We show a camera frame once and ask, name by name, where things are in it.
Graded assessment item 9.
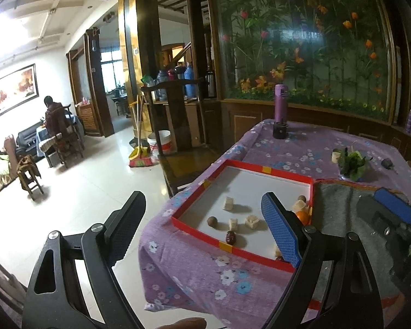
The pale fruit cube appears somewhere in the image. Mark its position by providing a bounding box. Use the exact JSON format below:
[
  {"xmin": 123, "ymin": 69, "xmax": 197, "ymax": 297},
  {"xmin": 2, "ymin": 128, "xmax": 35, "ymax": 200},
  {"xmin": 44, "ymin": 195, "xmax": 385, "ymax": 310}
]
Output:
[{"xmin": 229, "ymin": 218, "xmax": 238, "ymax": 232}]

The purple thermos bottle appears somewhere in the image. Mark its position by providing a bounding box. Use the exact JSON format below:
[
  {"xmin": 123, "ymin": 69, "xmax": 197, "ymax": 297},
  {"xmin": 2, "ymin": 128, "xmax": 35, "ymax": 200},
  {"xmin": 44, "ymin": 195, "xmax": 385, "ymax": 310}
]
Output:
[{"xmin": 275, "ymin": 84, "xmax": 288, "ymax": 123}]

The orange tangerine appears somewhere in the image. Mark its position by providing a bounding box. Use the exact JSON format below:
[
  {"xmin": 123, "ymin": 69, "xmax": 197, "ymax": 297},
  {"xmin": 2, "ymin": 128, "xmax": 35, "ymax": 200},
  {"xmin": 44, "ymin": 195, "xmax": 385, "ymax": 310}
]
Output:
[{"xmin": 295, "ymin": 210, "xmax": 310, "ymax": 226}]

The yellow broom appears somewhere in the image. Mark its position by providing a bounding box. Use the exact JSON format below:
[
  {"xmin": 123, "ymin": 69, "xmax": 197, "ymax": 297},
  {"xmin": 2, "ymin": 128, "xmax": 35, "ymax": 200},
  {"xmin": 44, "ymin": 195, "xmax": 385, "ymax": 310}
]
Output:
[{"xmin": 129, "ymin": 94, "xmax": 153, "ymax": 168}]

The brown longan in tray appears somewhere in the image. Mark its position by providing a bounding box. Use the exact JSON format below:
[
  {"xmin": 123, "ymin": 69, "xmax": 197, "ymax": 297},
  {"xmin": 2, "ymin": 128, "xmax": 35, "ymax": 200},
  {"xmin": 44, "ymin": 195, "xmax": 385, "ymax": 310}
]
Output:
[{"xmin": 207, "ymin": 216, "xmax": 218, "ymax": 228}]

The dark wooden chair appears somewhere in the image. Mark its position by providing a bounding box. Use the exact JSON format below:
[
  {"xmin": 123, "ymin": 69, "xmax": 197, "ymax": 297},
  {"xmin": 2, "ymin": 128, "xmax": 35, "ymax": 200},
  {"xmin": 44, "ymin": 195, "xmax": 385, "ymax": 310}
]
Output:
[{"xmin": 141, "ymin": 78, "xmax": 223, "ymax": 197}]

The large pale fruit chunk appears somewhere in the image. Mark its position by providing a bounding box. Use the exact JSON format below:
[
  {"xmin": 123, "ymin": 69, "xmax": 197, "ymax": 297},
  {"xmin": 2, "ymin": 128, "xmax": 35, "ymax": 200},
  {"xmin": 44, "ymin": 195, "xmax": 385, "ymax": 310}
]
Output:
[{"xmin": 245, "ymin": 215, "xmax": 260, "ymax": 229}]

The small pale fruit chunk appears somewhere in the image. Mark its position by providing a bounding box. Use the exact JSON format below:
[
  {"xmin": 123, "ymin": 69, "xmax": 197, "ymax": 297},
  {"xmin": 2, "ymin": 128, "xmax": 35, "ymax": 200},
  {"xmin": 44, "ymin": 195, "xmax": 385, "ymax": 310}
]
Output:
[{"xmin": 222, "ymin": 197, "xmax": 234, "ymax": 211}]

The floral glass partition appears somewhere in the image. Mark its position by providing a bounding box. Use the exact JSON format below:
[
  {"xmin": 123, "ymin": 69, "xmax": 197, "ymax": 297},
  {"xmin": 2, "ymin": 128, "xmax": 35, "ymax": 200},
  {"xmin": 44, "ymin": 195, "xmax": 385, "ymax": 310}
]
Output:
[{"xmin": 210, "ymin": 0, "xmax": 393, "ymax": 121}]

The dark red jujube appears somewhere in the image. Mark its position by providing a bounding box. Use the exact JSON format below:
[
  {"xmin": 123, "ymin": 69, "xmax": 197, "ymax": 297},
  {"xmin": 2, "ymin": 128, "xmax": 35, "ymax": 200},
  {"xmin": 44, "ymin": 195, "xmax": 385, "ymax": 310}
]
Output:
[{"xmin": 226, "ymin": 230, "xmax": 237, "ymax": 246}]

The framed wall painting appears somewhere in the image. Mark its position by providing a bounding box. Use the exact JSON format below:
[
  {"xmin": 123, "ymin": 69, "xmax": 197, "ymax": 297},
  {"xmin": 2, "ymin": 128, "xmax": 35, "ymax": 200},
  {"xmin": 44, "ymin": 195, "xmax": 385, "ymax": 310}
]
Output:
[{"xmin": 0, "ymin": 64, "xmax": 39, "ymax": 116}]

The small black device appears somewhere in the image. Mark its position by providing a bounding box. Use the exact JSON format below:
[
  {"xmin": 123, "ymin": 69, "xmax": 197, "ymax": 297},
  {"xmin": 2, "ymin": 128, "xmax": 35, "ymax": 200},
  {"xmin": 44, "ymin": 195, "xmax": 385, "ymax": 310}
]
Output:
[{"xmin": 381, "ymin": 158, "xmax": 396, "ymax": 172}]

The seated person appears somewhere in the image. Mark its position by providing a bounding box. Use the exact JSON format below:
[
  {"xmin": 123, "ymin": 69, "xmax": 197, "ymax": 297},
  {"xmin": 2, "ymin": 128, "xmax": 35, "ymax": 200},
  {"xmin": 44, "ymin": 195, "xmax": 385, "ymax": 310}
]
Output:
[{"xmin": 44, "ymin": 96, "xmax": 73, "ymax": 137}]

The person's right hand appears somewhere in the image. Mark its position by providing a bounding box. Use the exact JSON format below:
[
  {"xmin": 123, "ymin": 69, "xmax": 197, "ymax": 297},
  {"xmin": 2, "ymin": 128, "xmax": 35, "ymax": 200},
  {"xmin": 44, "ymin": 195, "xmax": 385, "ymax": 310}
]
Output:
[{"xmin": 157, "ymin": 317, "xmax": 207, "ymax": 329}]

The green leafy vegetable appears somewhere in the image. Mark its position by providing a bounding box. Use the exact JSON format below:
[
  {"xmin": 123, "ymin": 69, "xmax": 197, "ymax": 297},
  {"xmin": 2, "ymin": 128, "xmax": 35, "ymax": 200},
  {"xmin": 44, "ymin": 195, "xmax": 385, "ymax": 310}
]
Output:
[{"xmin": 338, "ymin": 147, "xmax": 372, "ymax": 182}]

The purple floral tablecloth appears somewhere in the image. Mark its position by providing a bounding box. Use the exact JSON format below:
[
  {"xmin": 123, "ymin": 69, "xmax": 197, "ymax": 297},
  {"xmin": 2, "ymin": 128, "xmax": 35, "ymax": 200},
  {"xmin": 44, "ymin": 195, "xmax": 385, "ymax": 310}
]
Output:
[{"xmin": 139, "ymin": 120, "xmax": 411, "ymax": 328}]

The wooden stool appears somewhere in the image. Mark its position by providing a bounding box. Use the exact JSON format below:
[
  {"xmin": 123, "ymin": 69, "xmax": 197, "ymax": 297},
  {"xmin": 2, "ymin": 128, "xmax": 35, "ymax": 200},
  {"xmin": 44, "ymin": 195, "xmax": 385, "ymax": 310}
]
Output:
[{"xmin": 17, "ymin": 155, "xmax": 44, "ymax": 200}]

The red framed white tray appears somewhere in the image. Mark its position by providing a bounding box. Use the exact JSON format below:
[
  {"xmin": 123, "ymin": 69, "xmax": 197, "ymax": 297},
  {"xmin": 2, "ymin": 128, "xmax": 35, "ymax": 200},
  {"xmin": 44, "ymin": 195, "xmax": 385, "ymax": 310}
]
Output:
[{"xmin": 171, "ymin": 160, "xmax": 314, "ymax": 273}]

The white plastic bucket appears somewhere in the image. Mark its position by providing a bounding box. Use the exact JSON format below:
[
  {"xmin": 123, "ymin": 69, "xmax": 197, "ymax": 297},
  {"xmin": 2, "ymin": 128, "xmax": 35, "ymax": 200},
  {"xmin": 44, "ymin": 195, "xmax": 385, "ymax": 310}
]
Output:
[{"xmin": 147, "ymin": 130, "xmax": 173, "ymax": 155}]

